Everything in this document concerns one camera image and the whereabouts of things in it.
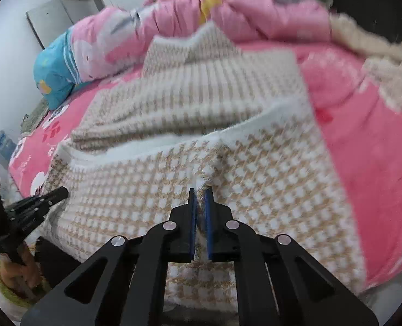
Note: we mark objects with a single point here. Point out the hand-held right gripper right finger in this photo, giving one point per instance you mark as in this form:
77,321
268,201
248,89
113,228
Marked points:
208,225

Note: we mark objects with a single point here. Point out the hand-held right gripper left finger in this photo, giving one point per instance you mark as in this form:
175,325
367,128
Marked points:
193,225

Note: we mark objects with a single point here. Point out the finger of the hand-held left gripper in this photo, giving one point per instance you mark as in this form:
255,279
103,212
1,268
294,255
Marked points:
44,199

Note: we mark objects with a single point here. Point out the beige houndstooth coat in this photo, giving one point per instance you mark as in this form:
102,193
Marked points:
255,163

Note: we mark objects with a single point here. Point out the light blue item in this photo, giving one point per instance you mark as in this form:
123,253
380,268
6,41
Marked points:
1,141

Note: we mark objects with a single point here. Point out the grey green patterned mat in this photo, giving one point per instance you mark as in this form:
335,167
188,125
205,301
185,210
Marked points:
34,117

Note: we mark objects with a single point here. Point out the fluffy green orange mat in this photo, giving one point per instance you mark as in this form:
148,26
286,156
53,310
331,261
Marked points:
14,285

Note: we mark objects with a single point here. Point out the pink floral blanket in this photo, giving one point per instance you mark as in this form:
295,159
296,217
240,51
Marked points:
374,163

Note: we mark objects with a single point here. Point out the white wardrobe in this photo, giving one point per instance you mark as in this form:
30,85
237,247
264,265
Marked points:
71,10

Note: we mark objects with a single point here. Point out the pink rabbit print quilt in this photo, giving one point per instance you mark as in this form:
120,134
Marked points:
173,17

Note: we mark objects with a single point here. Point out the cream knit garment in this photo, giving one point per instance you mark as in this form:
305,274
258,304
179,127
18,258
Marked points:
384,61

